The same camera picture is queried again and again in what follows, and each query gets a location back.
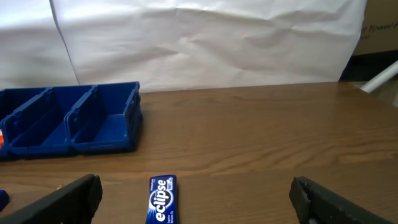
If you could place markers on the blue tray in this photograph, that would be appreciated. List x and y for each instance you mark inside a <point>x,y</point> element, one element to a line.
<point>102,130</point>

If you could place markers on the blue candy pack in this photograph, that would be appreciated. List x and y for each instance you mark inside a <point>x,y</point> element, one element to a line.
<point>161,202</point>
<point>3,199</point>

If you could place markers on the brown cardboard box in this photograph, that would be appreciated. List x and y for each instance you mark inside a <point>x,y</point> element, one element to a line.
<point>379,28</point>

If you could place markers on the orange candy box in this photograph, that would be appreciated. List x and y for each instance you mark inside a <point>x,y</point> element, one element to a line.
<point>1,140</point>

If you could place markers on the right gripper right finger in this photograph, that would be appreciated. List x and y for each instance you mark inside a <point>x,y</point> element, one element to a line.
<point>323,208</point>

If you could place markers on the gold wrapped candy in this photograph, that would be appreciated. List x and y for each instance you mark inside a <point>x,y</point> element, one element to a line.
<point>60,187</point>

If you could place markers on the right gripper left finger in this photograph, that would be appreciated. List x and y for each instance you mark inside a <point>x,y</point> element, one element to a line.
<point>62,205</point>

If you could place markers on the white tube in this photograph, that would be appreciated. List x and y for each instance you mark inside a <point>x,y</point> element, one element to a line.
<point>381,77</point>

